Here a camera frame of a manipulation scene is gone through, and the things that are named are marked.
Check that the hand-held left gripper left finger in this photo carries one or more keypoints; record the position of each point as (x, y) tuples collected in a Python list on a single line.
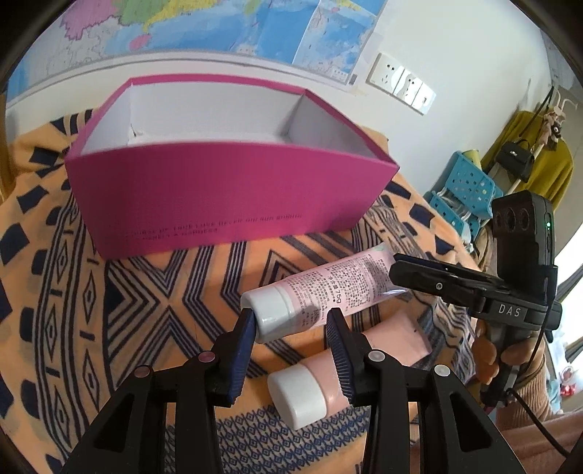
[(243, 358)]

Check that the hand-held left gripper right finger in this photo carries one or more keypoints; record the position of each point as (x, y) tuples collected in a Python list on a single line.
[(339, 358)]

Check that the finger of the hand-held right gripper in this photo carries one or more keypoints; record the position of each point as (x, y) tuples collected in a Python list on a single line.
[(432, 264), (438, 286)]

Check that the light pink printed tube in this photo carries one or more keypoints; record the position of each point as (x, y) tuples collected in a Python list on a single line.
[(328, 287)]

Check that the pink cardboard box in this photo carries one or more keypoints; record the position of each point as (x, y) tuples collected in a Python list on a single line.
[(227, 191)]

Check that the person's right hand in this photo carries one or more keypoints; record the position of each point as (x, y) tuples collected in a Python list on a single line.
[(483, 360)]

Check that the window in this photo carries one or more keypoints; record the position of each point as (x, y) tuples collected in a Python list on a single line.
[(569, 228)]

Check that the peach tube with white cap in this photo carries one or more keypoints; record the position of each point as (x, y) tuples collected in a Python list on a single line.
[(396, 337)]

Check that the grey curtain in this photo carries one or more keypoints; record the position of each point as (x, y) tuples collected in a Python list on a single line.
[(567, 282)]

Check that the yellow hanging garment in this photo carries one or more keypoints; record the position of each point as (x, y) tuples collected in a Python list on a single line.
[(551, 168)]

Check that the blue perforated plastic rack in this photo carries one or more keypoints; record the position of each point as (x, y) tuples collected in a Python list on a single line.
[(469, 184)]

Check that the black handbag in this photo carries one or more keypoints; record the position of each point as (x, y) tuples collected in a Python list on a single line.
[(514, 157)]

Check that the brown plush toy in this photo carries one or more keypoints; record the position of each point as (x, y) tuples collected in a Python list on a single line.
[(554, 127)]

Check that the orange patterned blanket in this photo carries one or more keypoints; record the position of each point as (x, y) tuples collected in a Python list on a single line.
[(136, 296)]

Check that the white coat rack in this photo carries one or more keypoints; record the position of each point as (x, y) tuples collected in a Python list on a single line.
[(564, 102)]

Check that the red and white ornament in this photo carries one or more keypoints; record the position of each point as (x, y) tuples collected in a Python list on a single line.
[(567, 382)]

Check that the colourful wall map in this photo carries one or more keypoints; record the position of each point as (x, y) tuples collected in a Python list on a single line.
[(205, 27)]

